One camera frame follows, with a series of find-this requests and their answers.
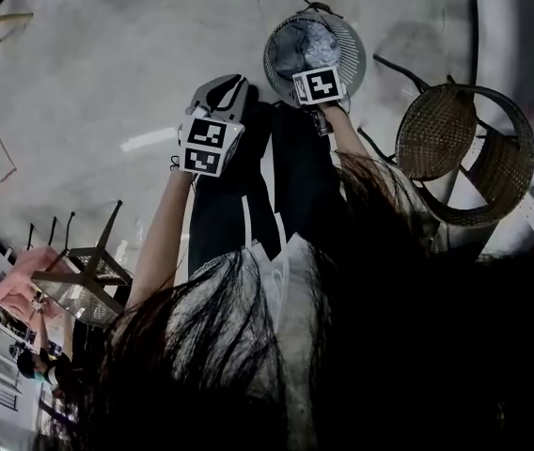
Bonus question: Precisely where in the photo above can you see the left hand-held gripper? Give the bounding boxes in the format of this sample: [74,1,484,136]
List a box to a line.
[178,72,250,179]

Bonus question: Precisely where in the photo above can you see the person's right forearm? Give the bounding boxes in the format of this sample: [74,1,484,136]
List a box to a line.
[322,102,377,163]

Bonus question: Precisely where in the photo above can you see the grey slatted laundry basket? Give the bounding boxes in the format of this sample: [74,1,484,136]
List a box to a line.
[262,9,368,109]

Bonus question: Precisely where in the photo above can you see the person's left forearm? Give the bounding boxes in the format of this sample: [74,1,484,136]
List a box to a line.
[125,170,196,310]

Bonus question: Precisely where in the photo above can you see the dark wicker chair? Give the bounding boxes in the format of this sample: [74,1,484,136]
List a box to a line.
[372,54,534,228]

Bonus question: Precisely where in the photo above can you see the person's white blouse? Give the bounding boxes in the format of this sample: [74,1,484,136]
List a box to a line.
[167,232,338,441]

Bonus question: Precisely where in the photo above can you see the grey clothes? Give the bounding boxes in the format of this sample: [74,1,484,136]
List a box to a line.
[272,22,313,78]

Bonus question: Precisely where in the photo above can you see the black metal mesh table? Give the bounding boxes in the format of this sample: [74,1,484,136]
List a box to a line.
[29,199,135,327]

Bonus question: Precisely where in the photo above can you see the person's black trousers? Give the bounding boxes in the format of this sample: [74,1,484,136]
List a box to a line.
[186,86,351,279]

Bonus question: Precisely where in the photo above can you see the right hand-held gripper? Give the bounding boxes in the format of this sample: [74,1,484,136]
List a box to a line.
[291,65,347,138]

